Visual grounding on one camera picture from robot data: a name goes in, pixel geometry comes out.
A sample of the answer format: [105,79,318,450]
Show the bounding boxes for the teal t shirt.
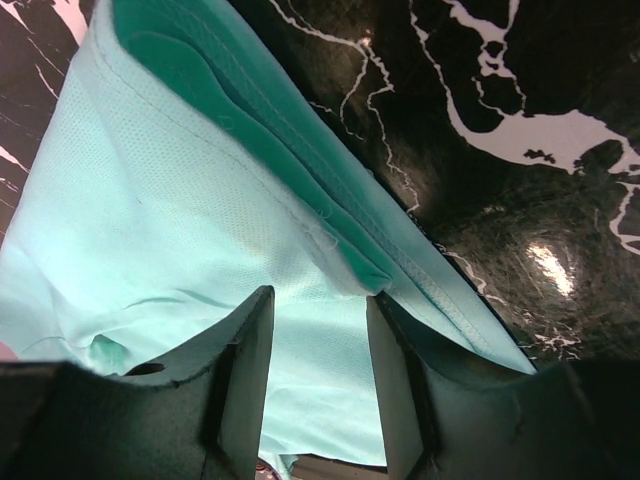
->
[1,1,534,479]

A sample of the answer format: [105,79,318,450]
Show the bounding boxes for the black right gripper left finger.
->
[1,286,275,479]

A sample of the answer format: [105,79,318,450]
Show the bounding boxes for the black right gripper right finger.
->
[366,294,639,479]

